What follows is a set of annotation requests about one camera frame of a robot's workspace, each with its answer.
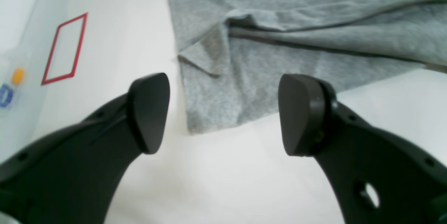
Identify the grey t-shirt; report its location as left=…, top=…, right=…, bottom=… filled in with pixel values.
left=168, top=0, right=446, bottom=134

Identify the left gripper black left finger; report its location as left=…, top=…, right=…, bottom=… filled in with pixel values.
left=0, top=73, right=170, bottom=224

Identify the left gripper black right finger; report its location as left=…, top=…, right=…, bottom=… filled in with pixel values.
left=278, top=74, right=447, bottom=224

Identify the red outlined sticker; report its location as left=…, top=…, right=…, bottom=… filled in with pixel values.
left=41, top=13, right=88, bottom=85

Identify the orange and blue sticker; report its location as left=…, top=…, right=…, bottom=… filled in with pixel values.
left=0, top=68, right=25, bottom=109

